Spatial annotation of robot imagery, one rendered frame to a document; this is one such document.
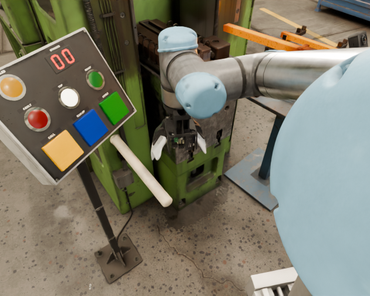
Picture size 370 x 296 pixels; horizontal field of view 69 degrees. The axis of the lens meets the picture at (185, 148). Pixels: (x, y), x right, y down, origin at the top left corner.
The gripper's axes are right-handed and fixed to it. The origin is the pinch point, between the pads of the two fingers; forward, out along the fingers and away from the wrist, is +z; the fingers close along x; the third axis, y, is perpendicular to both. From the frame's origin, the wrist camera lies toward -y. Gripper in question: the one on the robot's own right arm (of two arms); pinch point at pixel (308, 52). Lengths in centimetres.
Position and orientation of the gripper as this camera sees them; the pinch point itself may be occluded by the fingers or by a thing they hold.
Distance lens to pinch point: 91.2
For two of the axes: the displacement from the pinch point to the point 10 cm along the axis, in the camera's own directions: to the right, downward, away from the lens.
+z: -6.0, -5.4, 5.9
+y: 0.3, 7.2, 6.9
